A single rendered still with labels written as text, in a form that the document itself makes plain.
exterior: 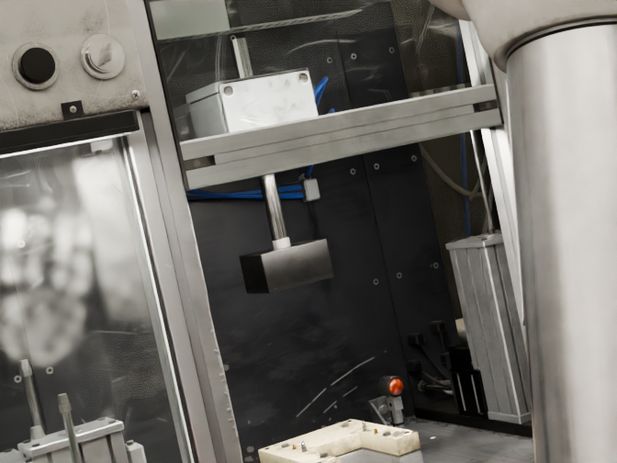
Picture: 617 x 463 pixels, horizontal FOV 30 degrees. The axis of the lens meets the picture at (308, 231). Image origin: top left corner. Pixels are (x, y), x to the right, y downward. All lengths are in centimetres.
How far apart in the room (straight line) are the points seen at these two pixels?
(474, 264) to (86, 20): 63
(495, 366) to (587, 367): 86
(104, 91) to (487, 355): 66
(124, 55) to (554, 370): 56
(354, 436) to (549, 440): 74
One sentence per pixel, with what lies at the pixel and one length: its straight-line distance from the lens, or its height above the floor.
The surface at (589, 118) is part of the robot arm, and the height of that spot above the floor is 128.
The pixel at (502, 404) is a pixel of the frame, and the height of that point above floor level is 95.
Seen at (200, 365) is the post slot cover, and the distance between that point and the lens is 106.
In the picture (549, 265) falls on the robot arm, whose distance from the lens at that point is 63.
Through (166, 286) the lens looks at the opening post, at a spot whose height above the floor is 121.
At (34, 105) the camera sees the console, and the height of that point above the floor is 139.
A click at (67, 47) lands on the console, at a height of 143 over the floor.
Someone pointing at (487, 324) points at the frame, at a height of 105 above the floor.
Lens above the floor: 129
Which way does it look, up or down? 3 degrees down
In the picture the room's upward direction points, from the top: 12 degrees counter-clockwise
